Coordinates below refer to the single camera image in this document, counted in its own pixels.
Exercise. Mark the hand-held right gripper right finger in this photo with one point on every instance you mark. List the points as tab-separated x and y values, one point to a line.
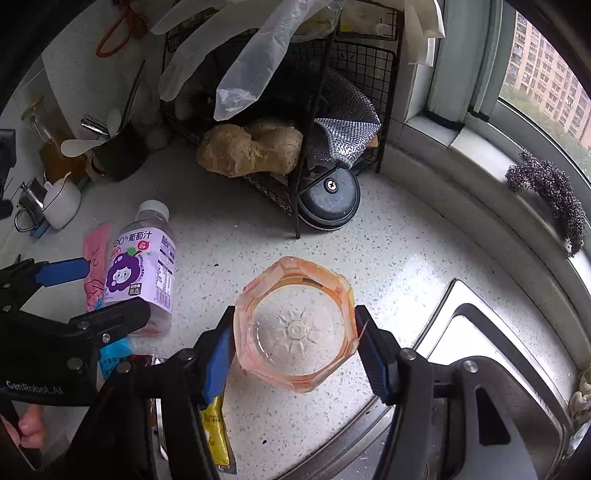
374	364

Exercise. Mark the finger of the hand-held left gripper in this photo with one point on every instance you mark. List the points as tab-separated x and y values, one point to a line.
64	271
115	318

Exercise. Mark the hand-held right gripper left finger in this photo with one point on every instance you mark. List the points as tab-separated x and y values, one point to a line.
219	355

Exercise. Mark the pink plastic packet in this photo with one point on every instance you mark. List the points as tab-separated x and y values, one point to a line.
98	244

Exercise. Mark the purple label juice bottle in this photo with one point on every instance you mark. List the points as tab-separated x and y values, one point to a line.
138	267

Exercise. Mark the person's left hand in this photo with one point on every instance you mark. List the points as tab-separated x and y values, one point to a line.
27	427

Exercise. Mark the blue plastic packet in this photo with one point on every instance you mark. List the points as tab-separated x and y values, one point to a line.
113	354

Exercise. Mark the red brown sauce packet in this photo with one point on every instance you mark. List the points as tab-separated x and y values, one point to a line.
141	360

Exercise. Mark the white ceramic sugar pot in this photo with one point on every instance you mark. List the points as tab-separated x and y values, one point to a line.
62	205

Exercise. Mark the yellow sauce packet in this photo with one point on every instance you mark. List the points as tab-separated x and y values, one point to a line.
214	429

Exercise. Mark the stainless steel teapot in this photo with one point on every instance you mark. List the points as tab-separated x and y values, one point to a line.
32	198

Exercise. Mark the glass oil jar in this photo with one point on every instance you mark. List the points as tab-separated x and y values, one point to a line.
60	157

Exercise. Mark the white ceramic spoon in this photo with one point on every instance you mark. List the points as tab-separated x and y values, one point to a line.
78	146

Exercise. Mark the black utensil mug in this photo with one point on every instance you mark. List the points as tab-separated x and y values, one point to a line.
120	157

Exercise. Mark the stainless steel sink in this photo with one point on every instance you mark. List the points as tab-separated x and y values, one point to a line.
531	360

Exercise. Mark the black round knob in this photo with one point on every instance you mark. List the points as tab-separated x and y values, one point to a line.
328	198

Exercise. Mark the pair of chopsticks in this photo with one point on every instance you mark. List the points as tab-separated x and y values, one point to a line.
134	92

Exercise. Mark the ginger root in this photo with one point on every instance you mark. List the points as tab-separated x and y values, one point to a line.
249	147

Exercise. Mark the metallic mesh dishcloth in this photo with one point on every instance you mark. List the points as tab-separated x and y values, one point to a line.
344	134

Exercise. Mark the white rubber glove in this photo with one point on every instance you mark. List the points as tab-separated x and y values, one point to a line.
258	69

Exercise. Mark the aluminium window frame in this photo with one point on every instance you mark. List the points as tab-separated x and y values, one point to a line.
457	69

